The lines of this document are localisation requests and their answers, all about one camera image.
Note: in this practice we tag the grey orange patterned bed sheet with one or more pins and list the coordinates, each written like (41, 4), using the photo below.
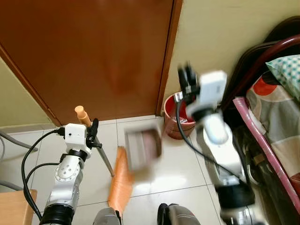
(276, 115)

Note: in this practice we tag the dark red metal bed frame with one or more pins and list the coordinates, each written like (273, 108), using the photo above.
(255, 58)

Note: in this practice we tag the grey robot leg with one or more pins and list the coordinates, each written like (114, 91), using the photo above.
(107, 217)
(180, 215)

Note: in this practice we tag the brown wooden door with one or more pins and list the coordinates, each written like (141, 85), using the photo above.
(84, 51)

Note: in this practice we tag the orange bristle broom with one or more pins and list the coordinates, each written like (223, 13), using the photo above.
(121, 183)

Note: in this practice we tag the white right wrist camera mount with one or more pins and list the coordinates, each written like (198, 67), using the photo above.
(212, 89)

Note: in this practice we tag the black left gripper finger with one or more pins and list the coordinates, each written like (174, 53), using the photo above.
(95, 127)
(98, 144)

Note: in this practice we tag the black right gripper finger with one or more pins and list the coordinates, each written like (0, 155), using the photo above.
(183, 77)
(192, 74)

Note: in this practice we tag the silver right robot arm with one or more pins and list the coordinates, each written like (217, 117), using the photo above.
(225, 159)

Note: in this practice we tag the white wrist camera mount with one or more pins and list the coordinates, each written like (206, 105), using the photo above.
(75, 134)
(212, 89)

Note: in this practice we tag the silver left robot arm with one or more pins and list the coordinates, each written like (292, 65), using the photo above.
(65, 176)

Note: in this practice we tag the grey robot right leg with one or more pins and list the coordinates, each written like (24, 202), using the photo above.
(180, 215)

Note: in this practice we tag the brown wooden door frame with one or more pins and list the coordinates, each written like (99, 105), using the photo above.
(171, 51)

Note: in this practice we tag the black bed headboard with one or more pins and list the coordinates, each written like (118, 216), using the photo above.
(286, 30)

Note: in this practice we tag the green checked pillow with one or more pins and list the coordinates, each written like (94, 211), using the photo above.
(287, 72)

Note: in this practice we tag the red plastic bucket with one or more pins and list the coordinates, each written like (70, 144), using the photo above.
(176, 123)

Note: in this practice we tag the grey robot left leg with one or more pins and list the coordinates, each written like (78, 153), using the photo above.
(107, 217)

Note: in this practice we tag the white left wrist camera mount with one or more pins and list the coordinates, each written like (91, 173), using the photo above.
(75, 134)

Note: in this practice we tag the pink bed mat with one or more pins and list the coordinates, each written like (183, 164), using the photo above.
(262, 140)

